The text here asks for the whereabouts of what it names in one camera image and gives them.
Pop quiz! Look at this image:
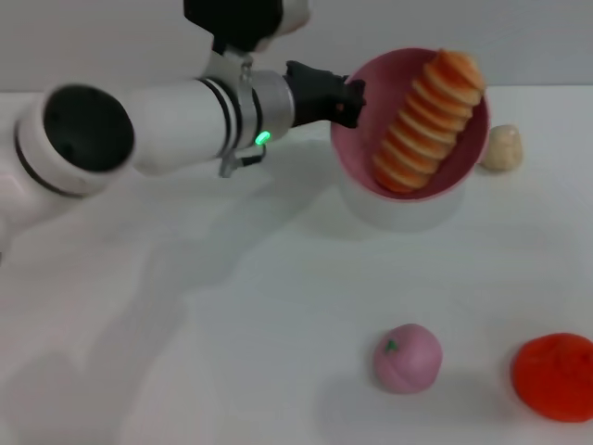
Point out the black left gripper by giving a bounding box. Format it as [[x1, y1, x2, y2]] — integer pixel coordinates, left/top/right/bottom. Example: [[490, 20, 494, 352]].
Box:
[[282, 59, 368, 129]]

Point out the pink plastic bowl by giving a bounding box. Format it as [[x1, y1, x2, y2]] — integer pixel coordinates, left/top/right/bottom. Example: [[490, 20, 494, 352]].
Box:
[[329, 45, 492, 201]]

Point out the orange striped bread roll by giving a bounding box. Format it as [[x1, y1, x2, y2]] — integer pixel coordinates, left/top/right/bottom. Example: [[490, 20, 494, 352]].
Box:
[[371, 47, 487, 195]]

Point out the beige bun toy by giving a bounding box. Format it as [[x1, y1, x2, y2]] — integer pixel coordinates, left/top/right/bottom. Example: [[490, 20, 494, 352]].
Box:
[[478, 123, 524, 172]]

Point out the pink peach toy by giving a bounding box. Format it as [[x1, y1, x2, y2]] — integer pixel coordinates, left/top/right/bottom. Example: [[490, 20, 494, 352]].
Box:
[[373, 323, 444, 395]]

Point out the orange tangerine toy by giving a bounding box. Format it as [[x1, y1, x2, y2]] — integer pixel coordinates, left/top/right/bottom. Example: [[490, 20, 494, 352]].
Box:
[[511, 332, 593, 424]]

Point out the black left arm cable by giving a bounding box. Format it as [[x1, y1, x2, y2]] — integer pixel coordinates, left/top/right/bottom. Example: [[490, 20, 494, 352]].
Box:
[[217, 142, 269, 178]]

